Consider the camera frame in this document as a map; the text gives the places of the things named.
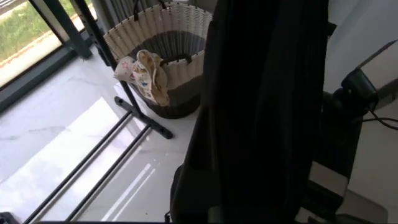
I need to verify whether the white laundry basket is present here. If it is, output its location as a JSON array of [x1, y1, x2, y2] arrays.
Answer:
[[103, 0, 214, 120]]

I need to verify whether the black clothes rack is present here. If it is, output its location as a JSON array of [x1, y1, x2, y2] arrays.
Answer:
[[0, 0, 174, 224]]

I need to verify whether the black garment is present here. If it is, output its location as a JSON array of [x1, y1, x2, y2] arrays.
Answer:
[[169, 0, 331, 224]]

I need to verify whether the cream printed garment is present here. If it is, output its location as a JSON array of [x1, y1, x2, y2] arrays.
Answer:
[[113, 49, 171, 108]]

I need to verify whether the window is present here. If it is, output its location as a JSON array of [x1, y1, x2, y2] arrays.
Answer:
[[0, 0, 104, 113]]

